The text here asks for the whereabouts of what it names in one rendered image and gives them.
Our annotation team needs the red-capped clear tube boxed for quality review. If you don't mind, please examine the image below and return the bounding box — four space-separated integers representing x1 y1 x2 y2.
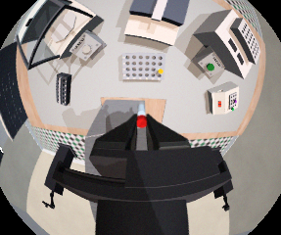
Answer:
137 102 147 128

